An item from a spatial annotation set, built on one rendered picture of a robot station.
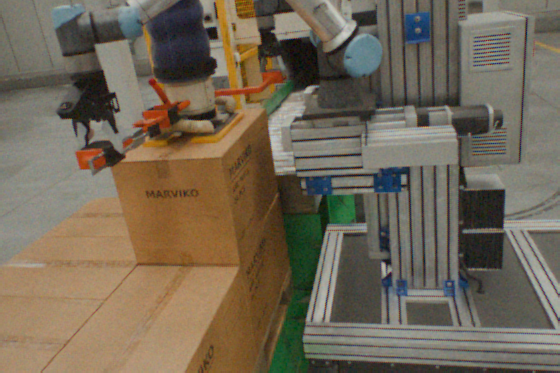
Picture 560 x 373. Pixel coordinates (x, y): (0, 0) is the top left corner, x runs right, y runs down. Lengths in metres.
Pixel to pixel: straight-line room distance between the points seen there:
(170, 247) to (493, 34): 1.26
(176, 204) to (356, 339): 0.78
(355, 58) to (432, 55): 0.41
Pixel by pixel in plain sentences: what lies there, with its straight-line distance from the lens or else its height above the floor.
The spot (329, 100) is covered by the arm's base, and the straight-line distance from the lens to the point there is 1.40.
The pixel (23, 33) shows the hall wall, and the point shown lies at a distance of 14.23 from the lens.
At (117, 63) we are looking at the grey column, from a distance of 3.11.
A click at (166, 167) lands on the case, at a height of 0.92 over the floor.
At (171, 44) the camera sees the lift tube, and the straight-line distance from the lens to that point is 1.61.
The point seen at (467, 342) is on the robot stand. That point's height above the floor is 0.23.
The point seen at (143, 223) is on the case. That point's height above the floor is 0.71.
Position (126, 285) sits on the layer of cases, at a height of 0.54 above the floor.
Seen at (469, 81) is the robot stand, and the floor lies 1.05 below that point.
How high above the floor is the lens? 1.38
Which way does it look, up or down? 20 degrees down
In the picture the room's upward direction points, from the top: 8 degrees counter-clockwise
